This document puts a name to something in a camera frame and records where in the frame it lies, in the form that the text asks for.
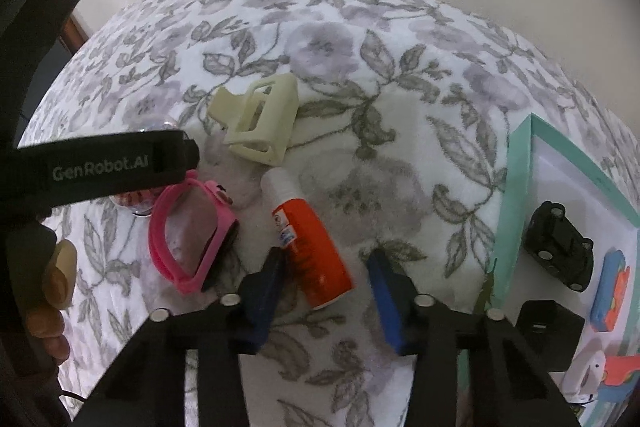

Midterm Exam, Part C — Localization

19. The floral grey and white blanket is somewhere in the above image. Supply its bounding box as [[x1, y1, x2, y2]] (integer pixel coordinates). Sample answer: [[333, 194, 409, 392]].
[[17, 0, 640, 427]]

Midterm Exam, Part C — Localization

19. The person's left hand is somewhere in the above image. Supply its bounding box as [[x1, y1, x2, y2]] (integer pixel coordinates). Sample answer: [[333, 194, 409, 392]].
[[26, 239, 79, 364]]

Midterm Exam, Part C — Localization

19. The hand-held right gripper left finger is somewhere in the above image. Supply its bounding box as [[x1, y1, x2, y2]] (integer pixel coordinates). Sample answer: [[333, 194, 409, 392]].
[[72, 247, 288, 427]]

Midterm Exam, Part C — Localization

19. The orange and white bottle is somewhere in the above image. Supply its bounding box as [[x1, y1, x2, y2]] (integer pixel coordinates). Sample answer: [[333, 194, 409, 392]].
[[261, 168, 355, 311]]

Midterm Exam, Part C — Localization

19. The black toy car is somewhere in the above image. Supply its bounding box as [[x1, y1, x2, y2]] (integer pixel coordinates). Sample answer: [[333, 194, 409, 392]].
[[523, 202, 596, 293]]

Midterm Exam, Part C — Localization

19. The blue and orange toy knife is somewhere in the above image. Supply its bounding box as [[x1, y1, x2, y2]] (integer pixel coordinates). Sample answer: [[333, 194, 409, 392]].
[[590, 248, 629, 333]]

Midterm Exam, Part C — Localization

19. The teal-framed white tray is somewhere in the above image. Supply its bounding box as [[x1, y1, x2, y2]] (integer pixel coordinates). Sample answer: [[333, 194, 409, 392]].
[[467, 114, 640, 427]]

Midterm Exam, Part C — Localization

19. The white earbud case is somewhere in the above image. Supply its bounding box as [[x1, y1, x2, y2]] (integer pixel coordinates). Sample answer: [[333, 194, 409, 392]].
[[562, 352, 608, 403]]

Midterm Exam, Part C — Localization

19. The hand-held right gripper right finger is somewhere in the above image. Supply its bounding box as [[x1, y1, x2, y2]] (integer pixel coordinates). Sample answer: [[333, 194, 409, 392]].
[[366, 249, 583, 427]]

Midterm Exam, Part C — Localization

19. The black square box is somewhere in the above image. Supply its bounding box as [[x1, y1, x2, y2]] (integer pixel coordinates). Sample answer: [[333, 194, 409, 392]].
[[515, 300, 586, 375]]

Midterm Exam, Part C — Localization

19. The clear round container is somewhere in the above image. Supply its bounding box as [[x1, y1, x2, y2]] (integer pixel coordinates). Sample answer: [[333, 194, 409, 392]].
[[112, 119, 193, 218]]

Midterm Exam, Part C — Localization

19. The small orange and blue toy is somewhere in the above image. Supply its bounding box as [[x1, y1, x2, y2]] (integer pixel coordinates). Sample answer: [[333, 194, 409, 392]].
[[602, 354, 640, 393]]

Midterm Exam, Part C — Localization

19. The cream hair claw clip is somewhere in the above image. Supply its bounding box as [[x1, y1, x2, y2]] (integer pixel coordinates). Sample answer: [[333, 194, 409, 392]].
[[207, 73, 301, 166]]

